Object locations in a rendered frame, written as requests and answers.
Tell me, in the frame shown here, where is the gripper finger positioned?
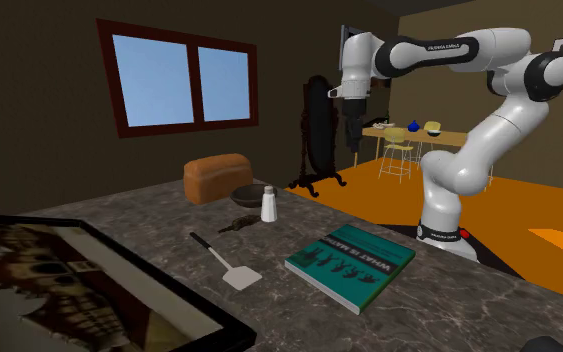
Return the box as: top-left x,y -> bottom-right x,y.
344,116 -> 364,153

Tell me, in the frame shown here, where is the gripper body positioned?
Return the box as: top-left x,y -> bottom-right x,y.
343,98 -> 368,121

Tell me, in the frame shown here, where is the dark standing mirror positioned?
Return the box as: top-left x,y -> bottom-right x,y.
288,74 -> 348,199

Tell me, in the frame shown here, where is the wooden dining table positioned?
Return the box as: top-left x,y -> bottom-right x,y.
353,120 -> 496,188

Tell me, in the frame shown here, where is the white salt shaker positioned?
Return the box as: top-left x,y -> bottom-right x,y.
260,185 -> 278,223

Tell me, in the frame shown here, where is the dark grey bowl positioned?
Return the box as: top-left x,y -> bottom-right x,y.
229,183 -> 279,209

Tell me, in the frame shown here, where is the teal book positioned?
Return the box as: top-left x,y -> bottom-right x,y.
284,223 -> 417,316

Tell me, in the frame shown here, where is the brown bread loaf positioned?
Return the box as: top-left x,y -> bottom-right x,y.
183,152 -> 254,206

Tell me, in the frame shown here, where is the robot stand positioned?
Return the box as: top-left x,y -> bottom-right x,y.
377,223 -> 526,281

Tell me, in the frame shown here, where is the black framed picture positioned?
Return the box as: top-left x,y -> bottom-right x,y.
0,212 -> 258,352

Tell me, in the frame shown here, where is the yellow wire chair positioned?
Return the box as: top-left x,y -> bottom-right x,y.
415,120 -> 443,165
377,127 -> 415,184

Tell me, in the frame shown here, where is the grey wall picture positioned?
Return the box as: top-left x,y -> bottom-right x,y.
339,24 -> 366,72

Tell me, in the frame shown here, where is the window with dark red frame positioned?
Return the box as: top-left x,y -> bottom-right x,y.
96,18 -> 260,140

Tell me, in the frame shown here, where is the white spatula with black handle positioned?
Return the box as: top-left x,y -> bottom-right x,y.
189,231 -> 264,292

